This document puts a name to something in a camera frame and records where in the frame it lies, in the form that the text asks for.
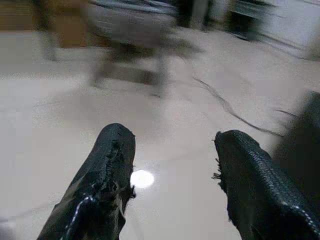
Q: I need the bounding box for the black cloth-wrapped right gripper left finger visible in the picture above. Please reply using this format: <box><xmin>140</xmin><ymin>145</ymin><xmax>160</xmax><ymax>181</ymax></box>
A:
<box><xmin>36</xmin><ymin>122</ymin><xmax>137</xmax><ymax>240</ymax></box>

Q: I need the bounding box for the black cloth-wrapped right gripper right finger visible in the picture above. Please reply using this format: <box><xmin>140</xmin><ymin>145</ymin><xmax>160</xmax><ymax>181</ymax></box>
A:
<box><xmin>211</xmin><ymin>129</ymin><xmax>320</xmax><ymax>240</ymax></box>

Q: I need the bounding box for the dark robot leg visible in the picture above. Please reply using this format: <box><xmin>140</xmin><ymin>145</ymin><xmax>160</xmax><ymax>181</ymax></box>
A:
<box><xmin>272</xmin><ymin>90</ymin><xmax>320</xmax><ymax>201</ymax></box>

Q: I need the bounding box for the grey metal-legged table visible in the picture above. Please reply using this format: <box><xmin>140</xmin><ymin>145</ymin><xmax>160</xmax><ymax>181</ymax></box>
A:
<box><xmin>84</xmin><ymin>4</ymin><xmax>176</xmax><ymax>98</ymax></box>

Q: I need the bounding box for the brown wooden cabinet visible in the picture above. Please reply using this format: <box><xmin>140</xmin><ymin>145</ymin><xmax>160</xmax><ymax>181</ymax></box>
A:
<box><xmin>32</xmin><ymin>0</ymin><xmax>106</xmax><ymax>49</ymax></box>

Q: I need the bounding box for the dark furniture with shelf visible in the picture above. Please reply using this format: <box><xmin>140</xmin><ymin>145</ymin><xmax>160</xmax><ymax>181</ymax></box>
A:
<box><xmin>174</xmin><ymin>0</ymin><xmax>266</xmax><ymax>42</ymax></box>

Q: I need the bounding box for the thin black floor cable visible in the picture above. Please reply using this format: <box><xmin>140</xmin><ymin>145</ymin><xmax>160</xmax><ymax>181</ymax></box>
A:
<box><xmin>193</xmin><ymin>76</ymin><xmax>285</xmax><ymax>138</ymax></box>

